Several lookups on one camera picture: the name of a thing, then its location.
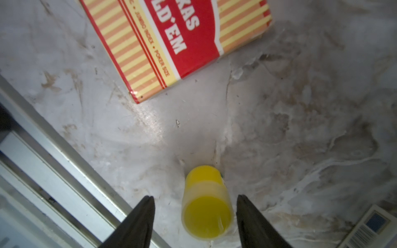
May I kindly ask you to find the purple playing card box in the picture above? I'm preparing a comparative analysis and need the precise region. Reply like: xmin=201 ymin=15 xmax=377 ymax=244
xmin=339 ymin=205 xmax=397 ymax=248

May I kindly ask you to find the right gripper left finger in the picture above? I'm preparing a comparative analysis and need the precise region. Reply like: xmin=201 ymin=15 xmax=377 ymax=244
xmin=99 ymin=196 xmax=155 ymax=248

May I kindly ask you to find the yellow paint can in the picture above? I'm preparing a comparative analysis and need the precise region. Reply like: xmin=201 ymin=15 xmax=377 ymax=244
xmin=181 ymin=165 xmax=234 ymax=240

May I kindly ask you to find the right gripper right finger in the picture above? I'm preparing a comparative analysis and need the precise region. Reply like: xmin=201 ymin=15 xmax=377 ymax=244
xmin=236 ymin=195 xmax=292 ymax=248

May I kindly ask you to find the red Texas Hold'em card box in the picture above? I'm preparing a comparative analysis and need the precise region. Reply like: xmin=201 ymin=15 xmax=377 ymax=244
xmin=81 ymin=0 xmax=272 ymax=104

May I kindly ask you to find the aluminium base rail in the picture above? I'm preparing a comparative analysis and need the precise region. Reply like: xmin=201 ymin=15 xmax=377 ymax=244
xmin=1 ymin=79 xmax=167 ymax=248

